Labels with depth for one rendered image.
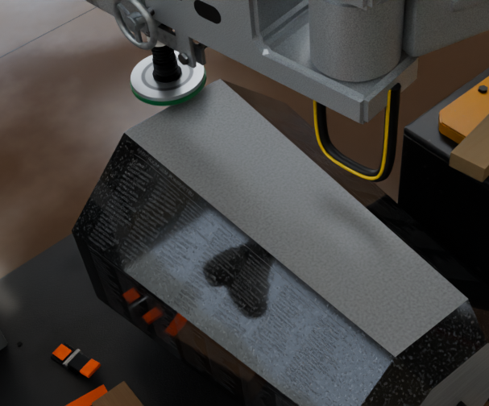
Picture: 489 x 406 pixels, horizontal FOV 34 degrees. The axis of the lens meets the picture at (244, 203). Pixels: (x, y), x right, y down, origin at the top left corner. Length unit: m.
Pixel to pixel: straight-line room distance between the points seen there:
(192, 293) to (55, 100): 1.90
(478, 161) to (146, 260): 0.90
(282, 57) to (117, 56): 2.24
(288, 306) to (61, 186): 1.68
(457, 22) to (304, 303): 0.69
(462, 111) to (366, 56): 0.75
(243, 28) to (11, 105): 2.18
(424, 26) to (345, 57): 0.17
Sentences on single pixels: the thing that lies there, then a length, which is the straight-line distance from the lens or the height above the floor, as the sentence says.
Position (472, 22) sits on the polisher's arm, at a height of 1.30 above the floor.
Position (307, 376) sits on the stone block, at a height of 0.70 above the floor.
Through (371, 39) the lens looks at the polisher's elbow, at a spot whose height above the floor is 1.36.
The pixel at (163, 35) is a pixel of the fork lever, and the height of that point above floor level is 1.09.
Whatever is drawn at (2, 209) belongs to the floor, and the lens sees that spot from 3.35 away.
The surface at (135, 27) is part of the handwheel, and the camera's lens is 1.97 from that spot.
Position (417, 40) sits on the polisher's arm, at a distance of 1.68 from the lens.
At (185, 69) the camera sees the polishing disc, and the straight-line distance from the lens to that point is 2.33.
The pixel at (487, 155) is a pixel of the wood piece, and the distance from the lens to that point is 2.13.
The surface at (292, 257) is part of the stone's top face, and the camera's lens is 1.88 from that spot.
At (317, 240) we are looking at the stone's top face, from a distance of 1.91.
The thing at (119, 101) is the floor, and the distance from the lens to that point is 3.67.
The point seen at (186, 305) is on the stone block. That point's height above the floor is 0.64.
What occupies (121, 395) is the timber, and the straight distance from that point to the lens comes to 2.55.
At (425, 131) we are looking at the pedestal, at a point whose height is 0.74.
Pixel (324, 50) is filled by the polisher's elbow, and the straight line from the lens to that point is 1.63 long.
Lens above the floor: 2.31
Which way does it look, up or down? 48 degrees down
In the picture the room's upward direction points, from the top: 7 degrees counter-clockwise
